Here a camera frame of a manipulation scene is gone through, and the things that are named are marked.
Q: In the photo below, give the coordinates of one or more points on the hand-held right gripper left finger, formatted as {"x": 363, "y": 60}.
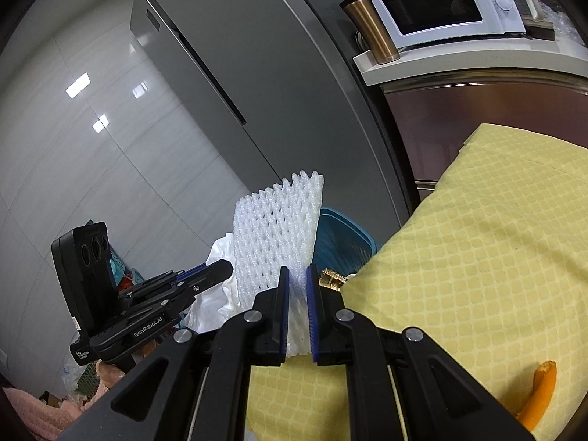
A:
{"x": 284, "y": 312}

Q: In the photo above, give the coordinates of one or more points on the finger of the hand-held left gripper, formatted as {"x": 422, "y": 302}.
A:
{"x": 213, "y": 275}
{"x": 193, "y": 270}

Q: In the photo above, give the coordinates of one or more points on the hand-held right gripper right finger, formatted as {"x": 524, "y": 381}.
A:
{"x": 313, "y": 312}

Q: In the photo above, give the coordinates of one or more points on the large white foam fruit net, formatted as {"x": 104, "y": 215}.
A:
{"x": 271, "y": 239}

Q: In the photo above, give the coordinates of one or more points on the blue plastic bin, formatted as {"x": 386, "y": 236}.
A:
{"x": 340, "y": 239}

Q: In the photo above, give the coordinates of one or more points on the person's left forearm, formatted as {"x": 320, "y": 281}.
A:
{"x": 41, "y": 413}

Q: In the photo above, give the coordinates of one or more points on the person's left hand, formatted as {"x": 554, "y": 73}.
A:
{"x": 109, "y": 373}

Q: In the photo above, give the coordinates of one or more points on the crumpled white tissue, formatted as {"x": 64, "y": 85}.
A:
{"x": 220, "y": 257}

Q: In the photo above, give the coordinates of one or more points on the teal storage basket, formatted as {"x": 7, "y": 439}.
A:
{"x": 118, "y": 268}

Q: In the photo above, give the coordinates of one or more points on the gold foil wrapper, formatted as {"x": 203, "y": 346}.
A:
{"x": 333, "y": 279}

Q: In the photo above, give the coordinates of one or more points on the grey refrigerator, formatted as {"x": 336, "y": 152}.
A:
{"x": 275, "y": 78}

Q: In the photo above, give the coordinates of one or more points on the orange fruit peel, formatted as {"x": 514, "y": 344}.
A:
{"x": 540, "y": 390}

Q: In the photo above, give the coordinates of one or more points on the maroon kitchen counter cabinet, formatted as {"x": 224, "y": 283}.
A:
{"x": 459, "y": 101}

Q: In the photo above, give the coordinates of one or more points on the copper thermos flask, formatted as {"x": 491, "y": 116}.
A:
{"x": 372, "y": 27}

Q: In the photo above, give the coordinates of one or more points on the white microwave oven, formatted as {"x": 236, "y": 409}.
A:
{"x": 427, "y": 4}

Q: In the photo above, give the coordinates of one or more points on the glass electric kettle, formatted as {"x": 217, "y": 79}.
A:
{"x": 528, "y": 4}

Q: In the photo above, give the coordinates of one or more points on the clear plastic bags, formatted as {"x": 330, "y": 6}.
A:
{"x": 562, "y": 27}

